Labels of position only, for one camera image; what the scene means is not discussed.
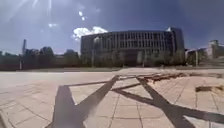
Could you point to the pale building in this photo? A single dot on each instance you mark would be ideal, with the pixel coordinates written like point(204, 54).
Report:
point(215, 49)

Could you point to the pale paved plaza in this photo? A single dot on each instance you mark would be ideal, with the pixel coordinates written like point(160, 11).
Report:
point(126, 110)

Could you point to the strip of loose broken paving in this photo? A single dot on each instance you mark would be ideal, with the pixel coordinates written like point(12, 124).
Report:
point(166, 77)

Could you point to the grass strip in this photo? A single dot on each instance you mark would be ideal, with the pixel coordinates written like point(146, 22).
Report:
point(73, 69)

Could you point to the tall slim tower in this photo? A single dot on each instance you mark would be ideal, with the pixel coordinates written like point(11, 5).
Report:
point(24, 46)

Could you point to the large dark multi-storey building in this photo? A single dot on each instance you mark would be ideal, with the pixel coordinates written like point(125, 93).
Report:
point(140, 41)

